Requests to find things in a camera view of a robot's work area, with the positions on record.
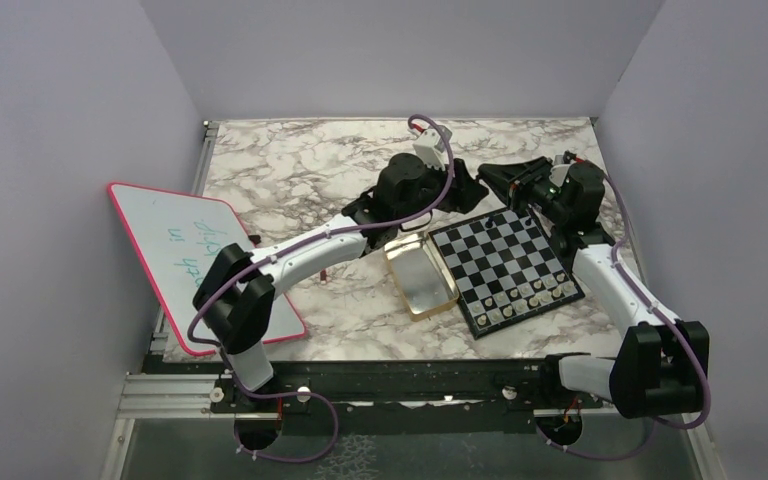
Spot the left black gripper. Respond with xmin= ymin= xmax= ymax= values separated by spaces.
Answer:
xmin=395 ymin=153 xmax=488 ymax=223

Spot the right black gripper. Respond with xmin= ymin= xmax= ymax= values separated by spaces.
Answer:
xmin=480 ymin=156 xmax=570 ymax=225

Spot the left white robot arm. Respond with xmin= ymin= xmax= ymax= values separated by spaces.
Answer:
xmin=187 ymin=153 xmax=488 ymax=411

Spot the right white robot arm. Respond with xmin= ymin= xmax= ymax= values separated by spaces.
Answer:
xmin=478 ymin=157 xmax=711 ymax=430

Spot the black white chessboard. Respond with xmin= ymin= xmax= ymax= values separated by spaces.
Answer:
xmin=429 ymin=208 xmax=585 ymax=339

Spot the gold metal tin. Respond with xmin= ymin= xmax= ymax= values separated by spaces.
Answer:
xmin=383 ymin=232 xmax=460 ymax=322

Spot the red framed whiteboard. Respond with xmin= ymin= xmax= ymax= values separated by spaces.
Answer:
xmin=108 ymin=182 xmax=308 ymax=358

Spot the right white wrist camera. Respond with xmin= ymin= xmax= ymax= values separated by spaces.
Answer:
xmin=549 ymin=151 xmax=580 ymax=188

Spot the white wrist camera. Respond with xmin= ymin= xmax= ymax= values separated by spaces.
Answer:
xmin=413 ymin=126 xmax=451 ymax=170
xmin=549 ymin=151 xmax=580 ymax=188

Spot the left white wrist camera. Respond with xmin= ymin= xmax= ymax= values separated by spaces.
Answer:
xmin=413 ymin=126 xmax=451 ymax=170

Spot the black table front rail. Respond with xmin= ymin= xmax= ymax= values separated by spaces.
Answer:
xmin=145 ymin=357 xmax=624 ymax=439

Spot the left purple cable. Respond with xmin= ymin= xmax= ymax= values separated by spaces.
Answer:
xmin=187 ymin=114 xmax=457 ymax=465

